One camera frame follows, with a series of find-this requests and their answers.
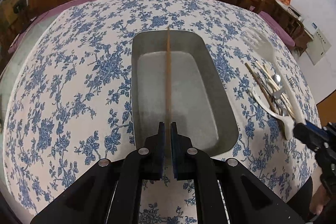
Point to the brown cardboard sheet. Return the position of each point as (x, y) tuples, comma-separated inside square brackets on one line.
[(327, 109)]

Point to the dark wooden chopstick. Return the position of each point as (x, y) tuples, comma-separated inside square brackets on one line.
[(255, 76), (168, 82)]

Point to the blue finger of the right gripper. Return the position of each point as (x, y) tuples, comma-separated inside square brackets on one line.
[(318, 131), (305, 135)]

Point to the small steel spoon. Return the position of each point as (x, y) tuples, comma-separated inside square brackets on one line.
[(277, 80)]

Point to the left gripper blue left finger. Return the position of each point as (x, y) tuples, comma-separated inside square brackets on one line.
[(110, 191)]

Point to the grey metal tray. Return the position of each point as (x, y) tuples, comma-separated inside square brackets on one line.
[(200, 106)]

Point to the purple armchair cushion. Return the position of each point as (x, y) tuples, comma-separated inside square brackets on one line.
[(286, 39)]

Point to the dark steel spork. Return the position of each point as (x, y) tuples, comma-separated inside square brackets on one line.
[(291, 81)]

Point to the wooden side table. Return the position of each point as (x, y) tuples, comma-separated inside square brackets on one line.
[(292, 26)]

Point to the white slotted plastic spoon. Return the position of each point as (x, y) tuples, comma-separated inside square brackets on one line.
[(281, 109)]

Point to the blue floral tablecloth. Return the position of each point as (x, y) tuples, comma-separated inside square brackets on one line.
[(71, 102)]

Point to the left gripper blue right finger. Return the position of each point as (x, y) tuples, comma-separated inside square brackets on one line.
[(226, 191)]

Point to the person's right hand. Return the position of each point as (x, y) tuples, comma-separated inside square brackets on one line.
[(319, 200)]

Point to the steel fork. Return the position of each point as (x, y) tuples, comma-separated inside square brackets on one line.
[(277, 94)]

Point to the white router box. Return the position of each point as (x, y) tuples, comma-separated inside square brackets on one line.
[(310, 25)]

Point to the light bamboo chopstick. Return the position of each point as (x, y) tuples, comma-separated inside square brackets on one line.
[(270, 83)]

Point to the white wall panel cover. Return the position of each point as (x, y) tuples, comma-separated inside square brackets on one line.
[(317, 48)]

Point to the white plastic fork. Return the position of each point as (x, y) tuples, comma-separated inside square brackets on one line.
[(264, 48)]

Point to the white ceramic soup spoon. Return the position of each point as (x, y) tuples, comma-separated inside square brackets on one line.
[(286, 120)]

